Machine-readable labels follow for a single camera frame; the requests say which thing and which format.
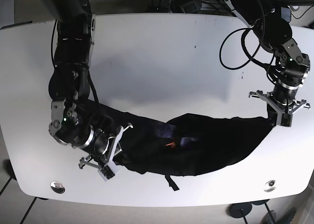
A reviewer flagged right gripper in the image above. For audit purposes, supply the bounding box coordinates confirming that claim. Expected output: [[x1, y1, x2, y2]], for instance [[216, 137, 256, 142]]
[[49, 100, 133, 170]]

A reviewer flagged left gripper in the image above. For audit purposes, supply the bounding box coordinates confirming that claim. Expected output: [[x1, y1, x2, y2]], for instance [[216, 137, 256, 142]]
[[249, 39, 311, 126]]

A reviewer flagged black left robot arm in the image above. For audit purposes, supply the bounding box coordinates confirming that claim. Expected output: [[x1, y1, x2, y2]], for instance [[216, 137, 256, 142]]
[[223, 0, 312, 127]]

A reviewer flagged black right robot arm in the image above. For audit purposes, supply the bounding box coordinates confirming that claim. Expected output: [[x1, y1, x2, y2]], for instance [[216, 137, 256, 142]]
[[46, 0, 131, 178]]

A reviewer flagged left silver table grommet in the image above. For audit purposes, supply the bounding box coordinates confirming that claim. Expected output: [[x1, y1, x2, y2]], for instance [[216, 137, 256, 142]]
[[50, 181, 65, 194]]

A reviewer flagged silver table grommet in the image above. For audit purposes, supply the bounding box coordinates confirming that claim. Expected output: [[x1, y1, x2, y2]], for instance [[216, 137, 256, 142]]
[[263, 180, 276, 193], [50, 181, 65, 194]]

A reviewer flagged right silver table grommet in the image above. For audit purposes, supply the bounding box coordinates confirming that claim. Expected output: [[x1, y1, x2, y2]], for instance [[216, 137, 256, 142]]
[[263, 180, 276, 193]]

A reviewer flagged black round stand base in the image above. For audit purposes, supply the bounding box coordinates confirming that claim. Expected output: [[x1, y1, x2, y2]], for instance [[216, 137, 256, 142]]
[[228, 202, 252, 219]]

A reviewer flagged right grey shoe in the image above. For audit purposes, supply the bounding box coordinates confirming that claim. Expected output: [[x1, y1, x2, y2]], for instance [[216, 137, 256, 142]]
[[261, 210, 277, 224]]

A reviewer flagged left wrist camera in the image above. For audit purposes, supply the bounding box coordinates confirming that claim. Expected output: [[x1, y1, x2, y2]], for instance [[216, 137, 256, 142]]
[[276, 112, 293, 127]]

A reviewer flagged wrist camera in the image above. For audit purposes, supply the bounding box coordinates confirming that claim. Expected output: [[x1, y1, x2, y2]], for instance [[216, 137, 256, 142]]
[[98, 161, 120, 181], [276, 112, 293, 127]]

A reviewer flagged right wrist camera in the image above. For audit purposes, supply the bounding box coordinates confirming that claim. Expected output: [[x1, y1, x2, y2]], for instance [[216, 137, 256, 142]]
[[98, 161, 120, 181]]

